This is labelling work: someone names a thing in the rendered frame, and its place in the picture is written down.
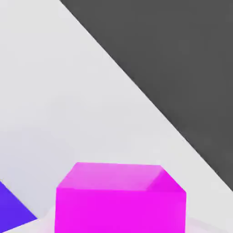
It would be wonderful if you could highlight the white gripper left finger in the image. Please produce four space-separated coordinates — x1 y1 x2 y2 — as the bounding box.
3 205 56 233

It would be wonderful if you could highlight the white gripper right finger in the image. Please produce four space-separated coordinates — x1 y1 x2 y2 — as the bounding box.
185 216 233 233

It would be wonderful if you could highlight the small magenta cube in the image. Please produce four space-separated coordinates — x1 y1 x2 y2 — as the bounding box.
54 162 187 233

